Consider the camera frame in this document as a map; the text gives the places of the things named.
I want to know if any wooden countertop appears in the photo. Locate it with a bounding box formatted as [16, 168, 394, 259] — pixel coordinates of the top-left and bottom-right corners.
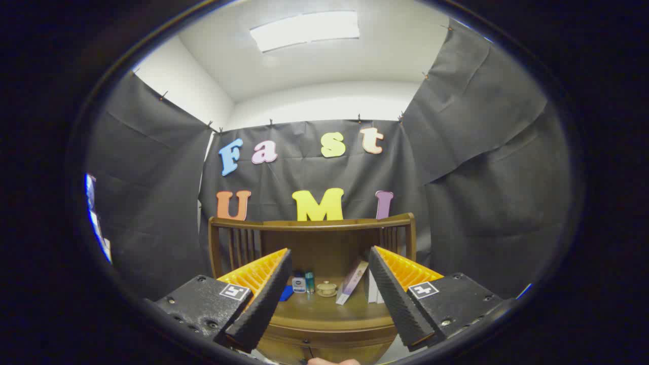
[268, 284, 399, 333]

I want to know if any wooden cabinet with slatted sides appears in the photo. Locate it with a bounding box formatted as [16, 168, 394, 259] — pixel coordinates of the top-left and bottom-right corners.
[208, 213, 417, 365]

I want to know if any bright monitor screen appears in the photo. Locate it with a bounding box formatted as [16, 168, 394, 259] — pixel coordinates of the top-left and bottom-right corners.
[85, 173, 112, 264]

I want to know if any ceiling light panel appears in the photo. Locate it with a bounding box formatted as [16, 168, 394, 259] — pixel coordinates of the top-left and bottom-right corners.
[249, 11, 360, 53]

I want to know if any black backdrop cloth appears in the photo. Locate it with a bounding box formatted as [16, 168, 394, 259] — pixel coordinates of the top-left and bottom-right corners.
[86, 20, 576, 305]

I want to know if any purple and white box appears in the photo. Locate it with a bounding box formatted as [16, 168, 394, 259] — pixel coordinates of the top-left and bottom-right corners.
[336, 260, 369, 305]

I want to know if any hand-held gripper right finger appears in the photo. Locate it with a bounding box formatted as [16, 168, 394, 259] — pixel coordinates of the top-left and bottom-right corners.
[368, 246, 508, 352]

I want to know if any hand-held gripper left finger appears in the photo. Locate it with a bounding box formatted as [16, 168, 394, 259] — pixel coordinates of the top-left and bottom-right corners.
[147, 247, 293, 354]

